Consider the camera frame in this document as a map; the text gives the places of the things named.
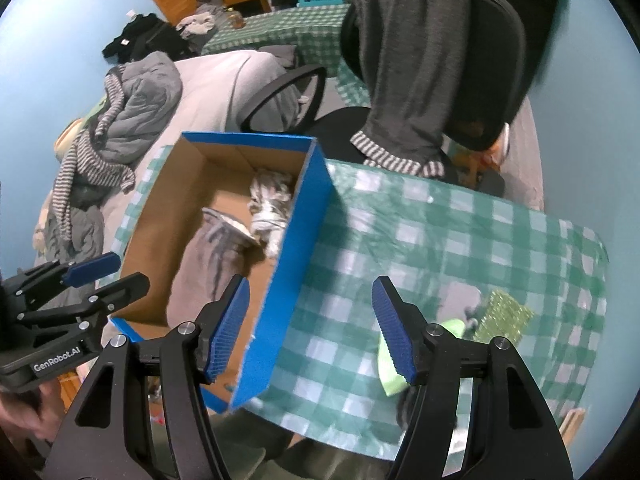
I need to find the pile of grey clothes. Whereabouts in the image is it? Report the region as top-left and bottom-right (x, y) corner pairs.
(35, 50), (311, 271)

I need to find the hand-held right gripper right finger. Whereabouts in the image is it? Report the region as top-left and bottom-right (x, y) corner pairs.
(371, 276), (574, 480)

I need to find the grey sock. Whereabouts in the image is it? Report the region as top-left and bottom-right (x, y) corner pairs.
(440, 285), (488, 331)

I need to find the orange bag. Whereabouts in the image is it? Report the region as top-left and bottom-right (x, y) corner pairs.
(450, 135), (511, 191)

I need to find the black clothing pile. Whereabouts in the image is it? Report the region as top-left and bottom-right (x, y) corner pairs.
(102, 12), (198, 63)

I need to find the black office chair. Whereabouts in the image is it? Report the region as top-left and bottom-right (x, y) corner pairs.
(240, 0), (528, 196)

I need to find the white grey patterned cloth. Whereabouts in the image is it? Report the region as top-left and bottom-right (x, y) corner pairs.
(247, 167), (296, 258)

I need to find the grey quilted jacket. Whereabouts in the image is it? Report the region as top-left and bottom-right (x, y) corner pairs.
(75, 52), (183, 171)

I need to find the blue cardboard box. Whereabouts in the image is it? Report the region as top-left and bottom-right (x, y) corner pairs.
(107, 131), (335, 415)

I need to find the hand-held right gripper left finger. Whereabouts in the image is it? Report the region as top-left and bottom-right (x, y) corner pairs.
(42, 275), (251, 480)

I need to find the black hanging garment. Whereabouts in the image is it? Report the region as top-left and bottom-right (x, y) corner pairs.
(475, 0), (567, 86)

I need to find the grey knit blanket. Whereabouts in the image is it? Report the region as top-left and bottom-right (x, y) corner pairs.
(34, 185), (106, 266)

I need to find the table with green checked cloth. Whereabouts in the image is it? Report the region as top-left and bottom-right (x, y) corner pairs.
(200, 4), (371, 108)

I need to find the green glitter cloth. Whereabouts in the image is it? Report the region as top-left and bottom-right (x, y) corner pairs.
(472, 290), (536, 346)

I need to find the grey white clothing pile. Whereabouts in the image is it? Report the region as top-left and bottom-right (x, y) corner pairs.
(175, 2), (221, 38)

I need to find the grey drawstring cloth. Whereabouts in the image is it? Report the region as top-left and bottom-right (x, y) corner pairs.
(167, 207), (261, 326)

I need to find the grey white striped scarf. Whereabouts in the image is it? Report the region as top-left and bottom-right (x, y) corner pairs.
(47, 72), (136, 241)

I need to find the grey sweater with striped cuffs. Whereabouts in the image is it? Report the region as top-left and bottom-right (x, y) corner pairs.
(347, 0), (481, 178)

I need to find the green checked tablecloth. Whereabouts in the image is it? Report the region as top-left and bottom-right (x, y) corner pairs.
(95, 145), (611, 463)

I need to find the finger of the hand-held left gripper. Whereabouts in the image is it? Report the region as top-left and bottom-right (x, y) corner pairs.
(16, 272), (151, 334)
(4, 252), (122, 307)

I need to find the person's left hand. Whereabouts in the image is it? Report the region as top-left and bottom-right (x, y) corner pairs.
(0, 387), (66, 443)

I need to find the neon green cloth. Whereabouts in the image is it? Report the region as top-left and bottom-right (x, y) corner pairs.
(377, 317), (468, 397)

